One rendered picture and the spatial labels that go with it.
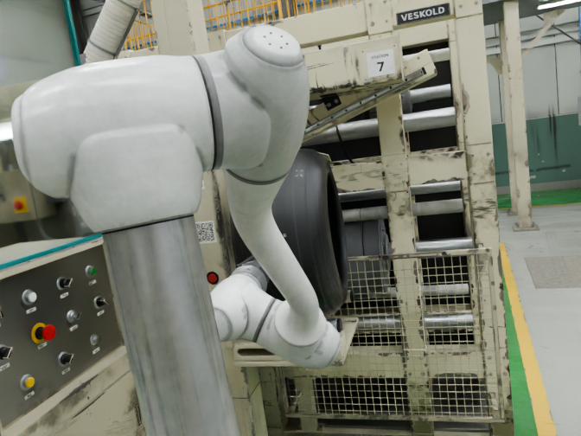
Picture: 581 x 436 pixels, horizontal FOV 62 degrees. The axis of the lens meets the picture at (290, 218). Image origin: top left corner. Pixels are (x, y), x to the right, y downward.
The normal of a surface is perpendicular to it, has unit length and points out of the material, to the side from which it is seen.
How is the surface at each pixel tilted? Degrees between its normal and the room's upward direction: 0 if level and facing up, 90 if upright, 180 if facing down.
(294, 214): 68
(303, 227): 78
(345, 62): 90
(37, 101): 58
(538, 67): 90
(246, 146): 135
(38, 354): 90
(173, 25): 90
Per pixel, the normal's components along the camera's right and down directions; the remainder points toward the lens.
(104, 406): 0.96, -0.09
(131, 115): 0.36, 0.04
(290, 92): 0.59, 0.50
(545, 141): -0.34, 0.18
